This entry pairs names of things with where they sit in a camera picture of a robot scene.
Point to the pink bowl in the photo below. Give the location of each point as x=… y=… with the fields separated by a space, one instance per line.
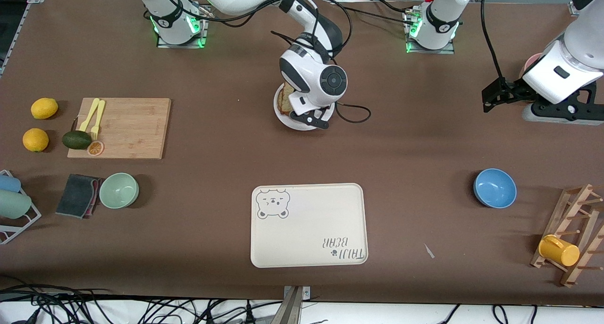
x=533 y=60

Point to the wooden peg rack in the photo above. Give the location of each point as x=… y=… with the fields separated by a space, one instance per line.
x=573 y=211

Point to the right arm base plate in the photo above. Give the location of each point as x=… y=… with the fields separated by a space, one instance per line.
x=181 y=45

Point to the white round plate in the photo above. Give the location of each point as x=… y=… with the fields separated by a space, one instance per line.
x=285 y=121

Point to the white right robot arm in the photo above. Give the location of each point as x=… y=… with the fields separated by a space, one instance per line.
x=306 y=69

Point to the pale green bowl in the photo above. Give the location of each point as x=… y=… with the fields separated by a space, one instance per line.
x=119 y=191

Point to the yellow cup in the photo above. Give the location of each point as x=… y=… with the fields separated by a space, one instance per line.
x=559 y=251

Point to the green avocado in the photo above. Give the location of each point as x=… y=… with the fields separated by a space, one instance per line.
x=77 y=140

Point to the small white paper scrap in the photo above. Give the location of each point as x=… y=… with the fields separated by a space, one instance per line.
x=429 y=251

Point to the grey folded cloth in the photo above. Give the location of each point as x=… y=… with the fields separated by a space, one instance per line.
x=75 y=196

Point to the pale green cup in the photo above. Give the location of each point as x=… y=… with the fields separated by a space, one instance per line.
x=14 y=204

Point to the light blue cup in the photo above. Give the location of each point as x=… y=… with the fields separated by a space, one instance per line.
x=9 y=183

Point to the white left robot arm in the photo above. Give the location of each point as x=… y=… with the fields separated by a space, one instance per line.
x=571 y=64

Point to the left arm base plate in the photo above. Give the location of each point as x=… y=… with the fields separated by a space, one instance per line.
x=432 y=51

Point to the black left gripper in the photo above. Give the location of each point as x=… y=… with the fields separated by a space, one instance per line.
x=513 y=90

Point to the blue bowl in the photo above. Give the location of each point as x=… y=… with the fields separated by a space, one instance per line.
x=495 y=188

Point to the orange slice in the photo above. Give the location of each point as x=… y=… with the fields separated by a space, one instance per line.
x=96 y=148

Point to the wooden cutting board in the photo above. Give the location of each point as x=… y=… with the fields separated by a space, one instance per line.
x=118 y=126

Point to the plain bread slice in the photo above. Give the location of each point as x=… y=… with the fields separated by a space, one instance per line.
x=288 y=102

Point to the yellow plastic knife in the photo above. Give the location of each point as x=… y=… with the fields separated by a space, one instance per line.
x=89 y=116

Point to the yellow plastic fork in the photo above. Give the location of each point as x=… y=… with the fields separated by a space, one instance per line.
x=99 y=116

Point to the yellow lemon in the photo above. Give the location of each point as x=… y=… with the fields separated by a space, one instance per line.
x=44 y=108
x=35 y=140

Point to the cream bear tray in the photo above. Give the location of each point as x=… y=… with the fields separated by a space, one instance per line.
x=309 y=225

